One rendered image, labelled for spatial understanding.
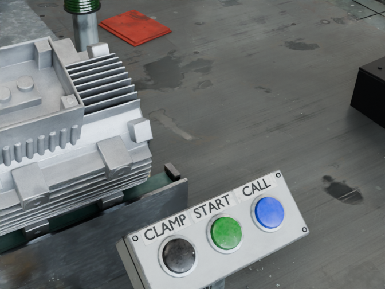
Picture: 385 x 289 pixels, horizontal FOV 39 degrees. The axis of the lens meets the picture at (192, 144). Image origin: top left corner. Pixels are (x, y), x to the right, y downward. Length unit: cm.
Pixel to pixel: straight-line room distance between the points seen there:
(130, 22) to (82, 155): 82
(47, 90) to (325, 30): 97
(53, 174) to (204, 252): 22
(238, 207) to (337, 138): 59
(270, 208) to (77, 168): 23
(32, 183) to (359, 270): 49
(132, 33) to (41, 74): 75
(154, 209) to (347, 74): 68
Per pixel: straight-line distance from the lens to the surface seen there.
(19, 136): 59
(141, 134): 65
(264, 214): 52
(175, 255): 48
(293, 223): 54
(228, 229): 50
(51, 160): 64
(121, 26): 142
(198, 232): 50
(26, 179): 62
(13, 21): 123
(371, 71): 113
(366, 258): 88
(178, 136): 105
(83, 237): 72
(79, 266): 76
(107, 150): 64
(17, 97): 61
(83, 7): 96
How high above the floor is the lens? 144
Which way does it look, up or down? 39 degrees down
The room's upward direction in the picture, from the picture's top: 2 degrees clockwise
